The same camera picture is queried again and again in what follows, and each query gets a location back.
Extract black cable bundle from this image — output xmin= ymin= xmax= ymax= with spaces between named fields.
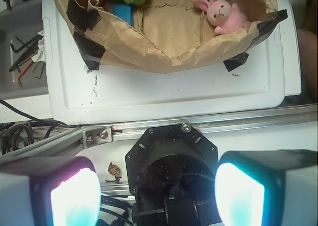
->
xmin=0 ymin=98 xmax=75 ymax=156

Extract black hex key set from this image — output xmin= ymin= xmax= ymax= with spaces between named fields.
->
xmin=9 ymin=34 xmax=45 ymax=83

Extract pink plush bunny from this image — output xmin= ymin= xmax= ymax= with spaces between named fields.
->
xmin=192 ymin=0 xmax=251 ymax=35

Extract orange handled hex key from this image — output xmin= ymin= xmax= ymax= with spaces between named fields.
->
xmin=17 ymin=60 xmax=34 ymax=87

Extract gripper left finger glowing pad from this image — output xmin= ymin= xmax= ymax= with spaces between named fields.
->
xmin=0 ymin=156 xmax=101 ymax=226

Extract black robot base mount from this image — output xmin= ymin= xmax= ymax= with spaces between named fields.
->
xmin=125 ymin=123 xmax=221 ymax=226

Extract blue block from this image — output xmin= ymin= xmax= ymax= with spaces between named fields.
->
xmin=113 ymin=3 xmax=133 ymax=26

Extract brown paper bag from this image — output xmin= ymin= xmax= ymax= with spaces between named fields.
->
xmin=54 ymin=0 xmax=288 ymax=74

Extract aluminium extrusion rail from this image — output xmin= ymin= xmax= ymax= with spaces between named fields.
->
xmin=0 ymin=100 xmax=318 ymax=156

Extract crumpled white paper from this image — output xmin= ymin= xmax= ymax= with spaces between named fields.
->
xmin=31 ymin=30 xmax=46 ymax=62

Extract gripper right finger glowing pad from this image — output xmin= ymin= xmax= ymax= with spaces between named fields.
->
xmin=215 ymin=149 xmax=318 ymax=226

